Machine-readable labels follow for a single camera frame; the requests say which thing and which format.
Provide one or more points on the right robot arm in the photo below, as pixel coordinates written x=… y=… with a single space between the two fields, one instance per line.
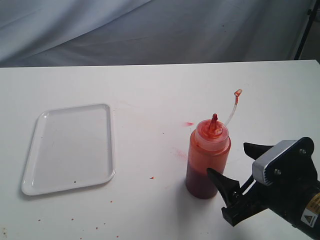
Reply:
x=310 y=212

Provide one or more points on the white rectangular plastic tray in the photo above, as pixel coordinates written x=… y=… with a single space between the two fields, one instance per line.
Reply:
x=71 y=148

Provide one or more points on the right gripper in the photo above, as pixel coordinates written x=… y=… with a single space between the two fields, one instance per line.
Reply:
x=289 y=200

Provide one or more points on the grey backdrop cloth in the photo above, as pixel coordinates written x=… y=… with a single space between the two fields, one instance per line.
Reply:
x=50 y=33

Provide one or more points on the red sauce squeeze bottle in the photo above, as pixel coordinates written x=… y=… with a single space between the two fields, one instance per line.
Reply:
x=209 y=147

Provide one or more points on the black tripod stand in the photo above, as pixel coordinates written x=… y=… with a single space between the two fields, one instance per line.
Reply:
x=311 y=13

